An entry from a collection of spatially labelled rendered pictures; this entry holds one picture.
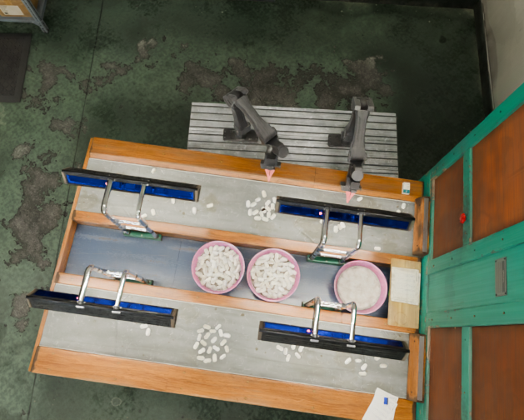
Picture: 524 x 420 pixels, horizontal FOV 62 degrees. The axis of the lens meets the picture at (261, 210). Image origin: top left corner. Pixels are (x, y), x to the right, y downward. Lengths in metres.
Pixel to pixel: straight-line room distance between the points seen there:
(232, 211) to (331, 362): 0.90
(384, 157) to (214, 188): 0.98
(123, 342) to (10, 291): 1.26
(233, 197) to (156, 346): 0.84
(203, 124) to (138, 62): 1.25
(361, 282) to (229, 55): 2.12
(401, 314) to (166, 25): 2.80
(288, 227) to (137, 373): 1.02
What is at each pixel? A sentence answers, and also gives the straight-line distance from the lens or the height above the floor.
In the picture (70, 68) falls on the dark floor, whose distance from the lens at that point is 3.82.
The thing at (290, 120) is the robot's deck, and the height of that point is 0.67.
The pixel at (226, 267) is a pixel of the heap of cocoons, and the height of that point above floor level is 0.74.
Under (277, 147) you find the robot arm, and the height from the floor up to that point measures 1.06.
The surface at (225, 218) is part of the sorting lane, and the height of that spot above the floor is 0.74.
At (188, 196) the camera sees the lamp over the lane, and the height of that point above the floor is 1.07.
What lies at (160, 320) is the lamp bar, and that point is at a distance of 1.91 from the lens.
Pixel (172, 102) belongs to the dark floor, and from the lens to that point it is 3.46.
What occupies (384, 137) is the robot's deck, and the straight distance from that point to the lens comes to 2.67.
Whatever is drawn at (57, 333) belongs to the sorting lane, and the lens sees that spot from 2.41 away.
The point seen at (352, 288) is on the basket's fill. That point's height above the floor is 0.73.
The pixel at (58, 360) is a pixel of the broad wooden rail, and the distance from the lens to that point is 2.38.
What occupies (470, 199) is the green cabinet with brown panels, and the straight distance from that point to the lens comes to 1.99.
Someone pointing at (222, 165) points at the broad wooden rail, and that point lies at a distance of 2.37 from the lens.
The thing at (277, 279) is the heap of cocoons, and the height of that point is 0.73.
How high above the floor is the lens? 2.96
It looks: 74 degrees down
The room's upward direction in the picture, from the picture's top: 4 degrees clockwise
